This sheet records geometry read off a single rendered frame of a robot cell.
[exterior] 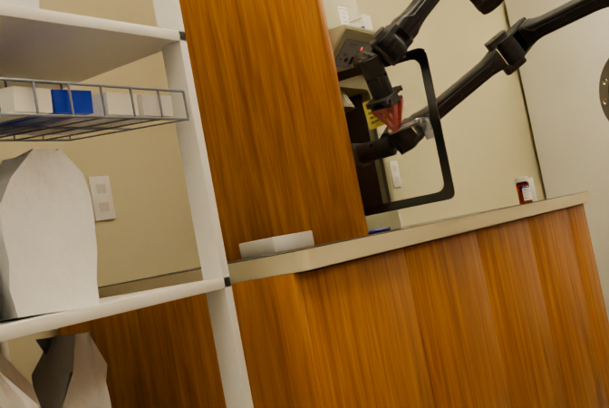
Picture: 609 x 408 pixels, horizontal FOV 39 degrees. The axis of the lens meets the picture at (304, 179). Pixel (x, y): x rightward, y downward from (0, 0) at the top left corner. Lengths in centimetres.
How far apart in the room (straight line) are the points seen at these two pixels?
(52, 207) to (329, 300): 62
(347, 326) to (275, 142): 76
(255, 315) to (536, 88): 391
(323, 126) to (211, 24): 48
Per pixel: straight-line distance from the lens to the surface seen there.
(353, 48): 243
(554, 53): 537
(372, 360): 182
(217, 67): 248
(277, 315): 164
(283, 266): 162
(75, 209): 133
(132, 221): 231
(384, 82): 216
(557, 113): 534
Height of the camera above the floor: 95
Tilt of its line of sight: 4 degrees up
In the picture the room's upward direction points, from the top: 11 degrees counter-clockwise
